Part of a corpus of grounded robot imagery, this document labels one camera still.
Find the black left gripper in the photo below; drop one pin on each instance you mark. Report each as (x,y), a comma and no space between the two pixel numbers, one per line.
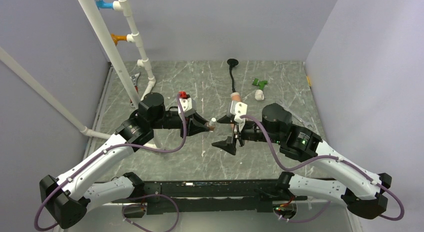
(192,129)

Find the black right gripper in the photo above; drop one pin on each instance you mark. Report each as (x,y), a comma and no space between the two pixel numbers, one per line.
(229,144)

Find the glitter nail polish bottle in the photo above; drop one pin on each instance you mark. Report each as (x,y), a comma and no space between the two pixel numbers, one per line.
(211,124)

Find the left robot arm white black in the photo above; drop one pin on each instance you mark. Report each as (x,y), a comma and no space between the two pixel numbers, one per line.
(69,196)

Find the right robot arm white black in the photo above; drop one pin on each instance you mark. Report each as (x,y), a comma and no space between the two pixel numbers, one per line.
(359,190)

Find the mannequin practice hand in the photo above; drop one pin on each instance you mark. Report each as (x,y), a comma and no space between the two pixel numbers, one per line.
(235,99)

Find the white pipe fitting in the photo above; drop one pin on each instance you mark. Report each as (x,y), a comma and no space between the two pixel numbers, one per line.
(259,95)

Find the green pipe fitting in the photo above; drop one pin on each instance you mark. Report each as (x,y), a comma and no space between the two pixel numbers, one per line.
(260,84)

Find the silver combination wrench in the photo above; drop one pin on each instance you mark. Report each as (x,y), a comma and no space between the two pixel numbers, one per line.
(306,123)

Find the black flexible stand with base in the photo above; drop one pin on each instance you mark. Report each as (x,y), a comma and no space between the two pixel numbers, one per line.
(232,63)

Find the orange pipe fitting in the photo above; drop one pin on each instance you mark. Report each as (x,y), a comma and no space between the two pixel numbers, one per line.
(118,38)

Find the blue pipe fitting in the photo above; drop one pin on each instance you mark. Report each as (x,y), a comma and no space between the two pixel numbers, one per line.
(101,4)

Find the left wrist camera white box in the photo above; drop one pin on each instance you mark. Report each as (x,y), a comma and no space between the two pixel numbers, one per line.
(187,104)

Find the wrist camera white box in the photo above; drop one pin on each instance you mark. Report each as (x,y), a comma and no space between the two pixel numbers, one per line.
(235,111)
(187,104)

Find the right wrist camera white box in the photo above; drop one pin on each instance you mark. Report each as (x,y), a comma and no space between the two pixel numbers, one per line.
(235,111)

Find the adjustable wrench red handle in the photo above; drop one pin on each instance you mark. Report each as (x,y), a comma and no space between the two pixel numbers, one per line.
(134,79)

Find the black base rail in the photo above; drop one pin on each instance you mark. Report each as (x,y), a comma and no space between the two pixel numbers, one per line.
(258,195)

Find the white PVC pipe frame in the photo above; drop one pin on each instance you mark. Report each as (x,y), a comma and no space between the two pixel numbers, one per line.
(55,43)

